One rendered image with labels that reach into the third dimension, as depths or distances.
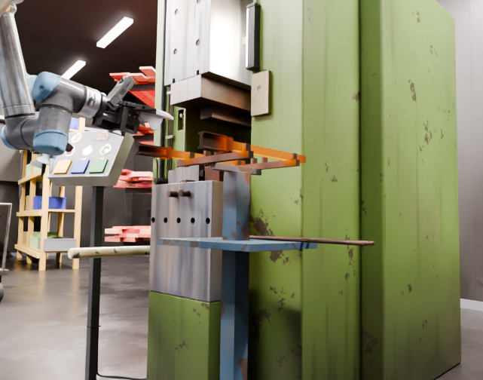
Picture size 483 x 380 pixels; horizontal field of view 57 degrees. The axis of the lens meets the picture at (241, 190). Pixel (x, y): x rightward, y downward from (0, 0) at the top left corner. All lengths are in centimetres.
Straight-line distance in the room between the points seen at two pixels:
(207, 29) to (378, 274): 123
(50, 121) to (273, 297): 101
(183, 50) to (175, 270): 93
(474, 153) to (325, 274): 314
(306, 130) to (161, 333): 99
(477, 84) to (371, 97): 283
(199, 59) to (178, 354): 118
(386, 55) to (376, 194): 61
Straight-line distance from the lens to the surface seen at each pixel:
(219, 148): 117
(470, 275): 469
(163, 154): 136
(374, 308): 200
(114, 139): 221
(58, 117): 117
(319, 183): 171
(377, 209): 196
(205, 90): 189
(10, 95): 127
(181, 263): 178
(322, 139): 175
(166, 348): 190
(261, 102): 178
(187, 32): 203
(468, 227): 467
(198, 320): 173
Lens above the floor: 76
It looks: 4 degrees up
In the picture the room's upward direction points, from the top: 1 degrees clockwise
